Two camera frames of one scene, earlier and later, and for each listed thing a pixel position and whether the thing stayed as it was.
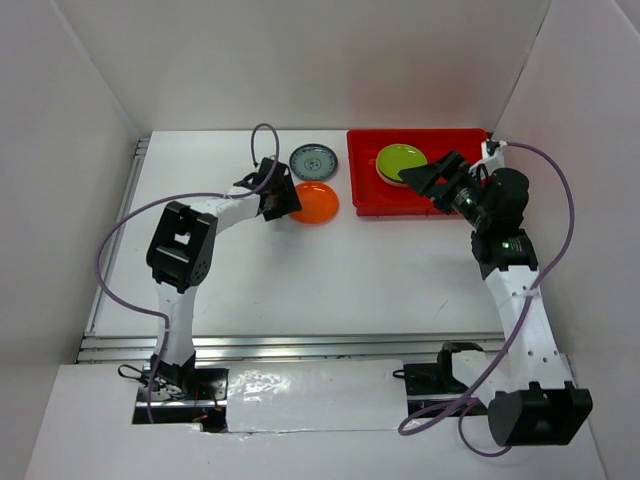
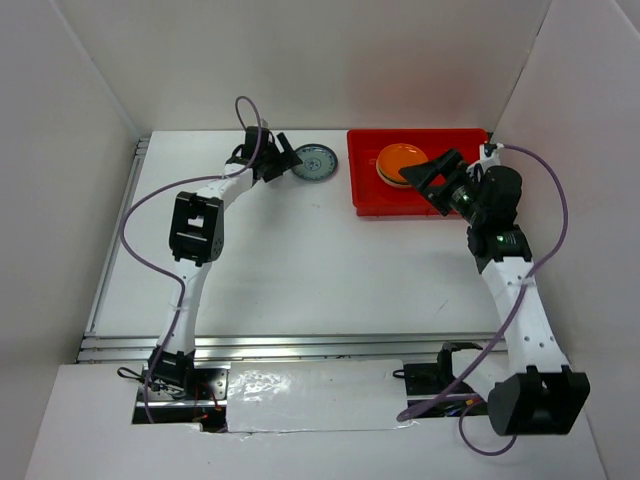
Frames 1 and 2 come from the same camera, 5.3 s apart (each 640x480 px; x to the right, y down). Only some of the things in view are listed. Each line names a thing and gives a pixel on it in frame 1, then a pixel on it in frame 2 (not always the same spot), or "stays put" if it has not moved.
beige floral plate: [386, 177] stays put
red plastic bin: [371, 196] stays put
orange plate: [319, 203] -> [397, 156]
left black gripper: [291, 202] -> [286, 160]
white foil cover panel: [308, 396] stays put
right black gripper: [424, 177] stays put
